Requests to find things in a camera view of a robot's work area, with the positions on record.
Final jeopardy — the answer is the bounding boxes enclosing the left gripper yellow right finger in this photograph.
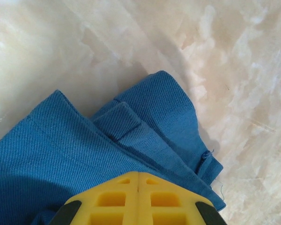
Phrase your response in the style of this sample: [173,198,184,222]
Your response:
[137,172,228,225]

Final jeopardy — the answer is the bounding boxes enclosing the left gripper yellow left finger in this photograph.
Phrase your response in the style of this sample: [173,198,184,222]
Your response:
[50,171,139,225]

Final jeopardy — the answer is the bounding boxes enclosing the blue long pants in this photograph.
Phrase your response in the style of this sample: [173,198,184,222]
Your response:
[0,70,227,225]

